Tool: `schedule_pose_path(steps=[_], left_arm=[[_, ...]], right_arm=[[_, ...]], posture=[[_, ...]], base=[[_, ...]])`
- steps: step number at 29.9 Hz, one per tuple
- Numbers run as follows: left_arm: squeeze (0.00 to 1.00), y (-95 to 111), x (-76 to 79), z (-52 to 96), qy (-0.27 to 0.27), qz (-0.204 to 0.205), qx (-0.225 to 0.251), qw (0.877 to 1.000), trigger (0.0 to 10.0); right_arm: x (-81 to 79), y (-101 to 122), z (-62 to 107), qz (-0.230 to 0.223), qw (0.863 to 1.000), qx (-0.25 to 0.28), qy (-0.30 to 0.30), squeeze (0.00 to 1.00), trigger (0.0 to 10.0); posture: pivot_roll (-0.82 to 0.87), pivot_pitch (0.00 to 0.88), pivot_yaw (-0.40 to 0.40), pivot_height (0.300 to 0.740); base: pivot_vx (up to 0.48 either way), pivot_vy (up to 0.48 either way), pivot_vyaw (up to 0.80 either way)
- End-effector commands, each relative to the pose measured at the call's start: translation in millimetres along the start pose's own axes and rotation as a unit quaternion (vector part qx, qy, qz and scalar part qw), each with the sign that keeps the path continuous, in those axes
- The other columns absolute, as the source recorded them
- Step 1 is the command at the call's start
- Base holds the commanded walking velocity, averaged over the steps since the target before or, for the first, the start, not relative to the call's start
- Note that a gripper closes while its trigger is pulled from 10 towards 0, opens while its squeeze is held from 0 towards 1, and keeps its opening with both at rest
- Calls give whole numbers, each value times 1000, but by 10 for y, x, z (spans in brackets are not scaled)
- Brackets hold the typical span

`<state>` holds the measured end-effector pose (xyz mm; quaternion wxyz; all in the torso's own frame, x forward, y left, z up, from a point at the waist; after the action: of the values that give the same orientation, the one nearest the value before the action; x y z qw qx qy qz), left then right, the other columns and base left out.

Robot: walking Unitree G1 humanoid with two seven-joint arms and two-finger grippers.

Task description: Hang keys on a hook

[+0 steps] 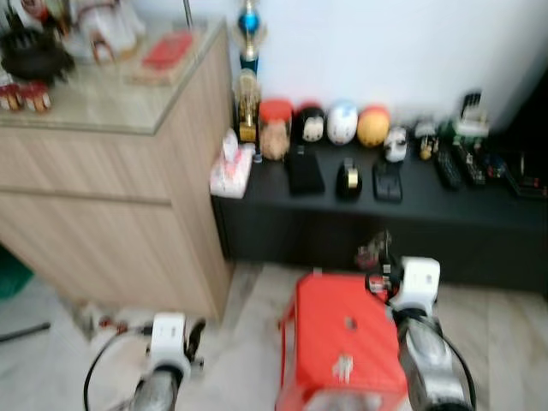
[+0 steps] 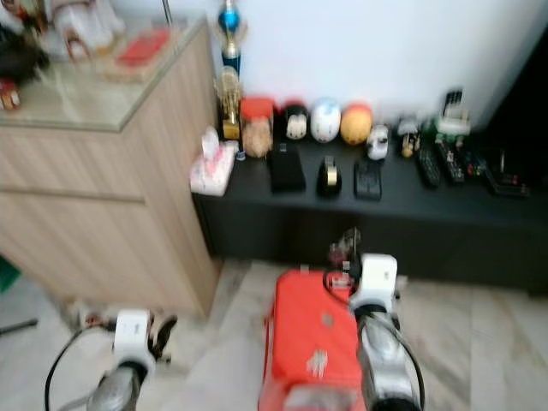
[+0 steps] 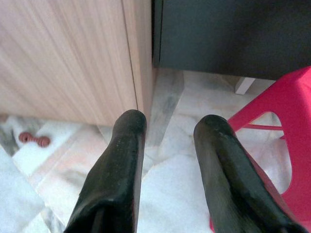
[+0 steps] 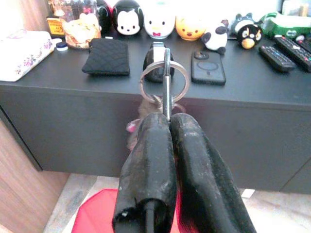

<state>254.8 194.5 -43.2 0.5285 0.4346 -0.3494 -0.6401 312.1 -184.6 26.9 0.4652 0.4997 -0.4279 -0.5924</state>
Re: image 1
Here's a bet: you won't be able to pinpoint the black low console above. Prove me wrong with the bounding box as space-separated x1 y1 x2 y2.
211 128 548 294

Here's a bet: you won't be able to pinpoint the black small case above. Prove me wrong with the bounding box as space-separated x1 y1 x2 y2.
372 160 404 205

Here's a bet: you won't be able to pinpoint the black and gold tape dispenser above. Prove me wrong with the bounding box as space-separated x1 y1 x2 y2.
335 158 364 203

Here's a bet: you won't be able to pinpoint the small clutter on floor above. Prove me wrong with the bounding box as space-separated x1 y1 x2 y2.
80 303 155 340

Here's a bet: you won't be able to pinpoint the black remote control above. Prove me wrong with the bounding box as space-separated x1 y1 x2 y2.
433 149 464 192
453 143 488 188

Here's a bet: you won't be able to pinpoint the small white figurine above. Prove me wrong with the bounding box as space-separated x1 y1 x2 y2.
383 125 409 164

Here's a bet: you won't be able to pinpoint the black flat pouch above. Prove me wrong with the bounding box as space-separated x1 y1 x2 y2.
284 146 327 197

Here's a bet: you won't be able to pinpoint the small dark figurine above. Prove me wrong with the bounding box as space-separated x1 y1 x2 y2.
414 119 440 162

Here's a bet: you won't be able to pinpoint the orange round figure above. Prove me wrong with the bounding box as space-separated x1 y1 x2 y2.
356 104 393 149

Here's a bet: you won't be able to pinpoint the white and blue round figure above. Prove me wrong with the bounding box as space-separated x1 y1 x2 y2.
326 99 360 147

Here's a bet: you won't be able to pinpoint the small black gadget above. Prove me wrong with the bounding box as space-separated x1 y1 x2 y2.
483 152 509 180

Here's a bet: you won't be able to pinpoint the black round figure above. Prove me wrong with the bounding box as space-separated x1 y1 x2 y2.
293 103 329 146

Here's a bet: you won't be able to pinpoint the green and white toy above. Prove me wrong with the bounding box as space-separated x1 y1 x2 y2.
440 91 491 143

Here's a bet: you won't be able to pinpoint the light wood cabinet glass top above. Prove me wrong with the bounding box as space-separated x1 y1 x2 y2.
0 19 237 323

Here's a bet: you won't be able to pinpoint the jar with red lid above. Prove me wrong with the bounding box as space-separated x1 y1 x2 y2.
258 98 295 163

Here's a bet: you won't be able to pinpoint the pink tissue pack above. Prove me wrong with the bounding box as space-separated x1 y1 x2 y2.
211 128 257 200

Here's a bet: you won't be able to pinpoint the black stick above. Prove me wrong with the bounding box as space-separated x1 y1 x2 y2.
0 320 53 344

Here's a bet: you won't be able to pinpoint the gold trophy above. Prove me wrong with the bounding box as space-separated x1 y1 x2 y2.
235 68 263 143

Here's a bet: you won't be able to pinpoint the green container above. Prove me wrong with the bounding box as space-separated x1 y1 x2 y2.
0 247 34 301

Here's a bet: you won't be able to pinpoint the blue ball ornament on stand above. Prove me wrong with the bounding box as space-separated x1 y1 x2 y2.
237 0 263 74

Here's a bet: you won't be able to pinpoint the wooden tray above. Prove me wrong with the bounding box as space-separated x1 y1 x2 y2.
128 29 203 87

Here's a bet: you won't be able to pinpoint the red flat box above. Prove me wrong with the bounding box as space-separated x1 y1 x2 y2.
140 29 197 72

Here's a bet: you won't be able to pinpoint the small red jars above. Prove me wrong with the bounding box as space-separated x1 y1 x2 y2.
0 80 53 115

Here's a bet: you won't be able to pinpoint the black bowl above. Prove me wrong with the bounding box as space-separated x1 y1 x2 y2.
0 28 77 87

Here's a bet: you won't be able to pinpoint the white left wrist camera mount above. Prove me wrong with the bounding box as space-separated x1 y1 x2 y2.
149 313 190 374

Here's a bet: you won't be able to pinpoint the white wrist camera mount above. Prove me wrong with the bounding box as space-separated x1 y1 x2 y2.
390 256 442 314
149 313 190 374

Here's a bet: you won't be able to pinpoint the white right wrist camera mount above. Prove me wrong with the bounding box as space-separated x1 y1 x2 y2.
390 256 442 314

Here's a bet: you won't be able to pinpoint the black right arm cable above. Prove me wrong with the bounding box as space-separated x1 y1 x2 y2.
426 324 479 408

